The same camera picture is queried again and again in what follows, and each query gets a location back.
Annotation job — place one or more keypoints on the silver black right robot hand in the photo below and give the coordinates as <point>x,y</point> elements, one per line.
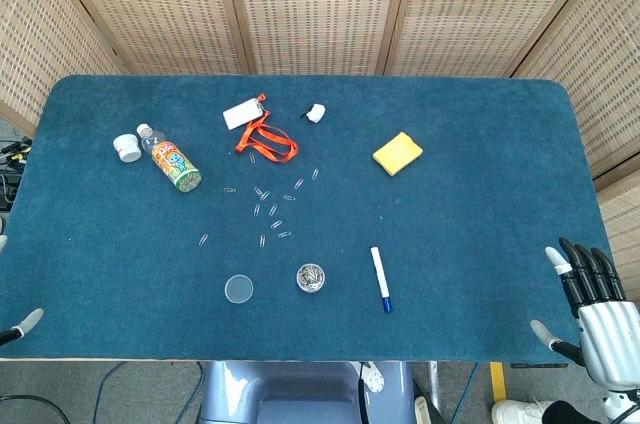
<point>610,334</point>

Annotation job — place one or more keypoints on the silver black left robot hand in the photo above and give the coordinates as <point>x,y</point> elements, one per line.
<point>27,320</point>

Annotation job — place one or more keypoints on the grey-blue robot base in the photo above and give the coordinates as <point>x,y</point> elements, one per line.
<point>280,391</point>

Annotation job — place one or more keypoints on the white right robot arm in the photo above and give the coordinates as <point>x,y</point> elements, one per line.
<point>622,404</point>

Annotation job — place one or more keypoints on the round paperclip container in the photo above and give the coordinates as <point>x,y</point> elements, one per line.
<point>310,278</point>

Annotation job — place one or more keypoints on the white shoe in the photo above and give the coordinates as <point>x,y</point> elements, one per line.
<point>517,411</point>

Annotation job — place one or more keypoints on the yellow floor tape strip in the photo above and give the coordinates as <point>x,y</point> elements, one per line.
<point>498,381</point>

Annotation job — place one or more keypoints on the grey metal table leg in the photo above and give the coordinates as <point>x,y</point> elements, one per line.
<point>434,384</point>

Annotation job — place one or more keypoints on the blue carpet table cloth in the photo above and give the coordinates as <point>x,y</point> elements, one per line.
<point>450,224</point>

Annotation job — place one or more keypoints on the white pill bottle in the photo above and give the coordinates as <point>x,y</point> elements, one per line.
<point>128,148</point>

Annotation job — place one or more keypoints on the clear round plastic lid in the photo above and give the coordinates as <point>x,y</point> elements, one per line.
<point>239,289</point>

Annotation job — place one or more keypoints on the clear orange-label drink bottle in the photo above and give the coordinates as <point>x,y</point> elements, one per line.
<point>172,162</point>

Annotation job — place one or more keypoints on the white marker blue cap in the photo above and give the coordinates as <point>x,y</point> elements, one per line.
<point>380,276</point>

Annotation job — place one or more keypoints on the woven folding screen panel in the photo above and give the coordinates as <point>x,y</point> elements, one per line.
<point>30,34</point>
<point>150,4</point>
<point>610,84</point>
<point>315,4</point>
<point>490,9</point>

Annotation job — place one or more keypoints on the yellow sponge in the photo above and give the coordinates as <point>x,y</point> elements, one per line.
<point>397,154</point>

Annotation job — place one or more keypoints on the white ID badge card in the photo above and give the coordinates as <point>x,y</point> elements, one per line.
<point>242,114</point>

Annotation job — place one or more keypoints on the white crumpled face mask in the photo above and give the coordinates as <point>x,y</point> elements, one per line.
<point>316,113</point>

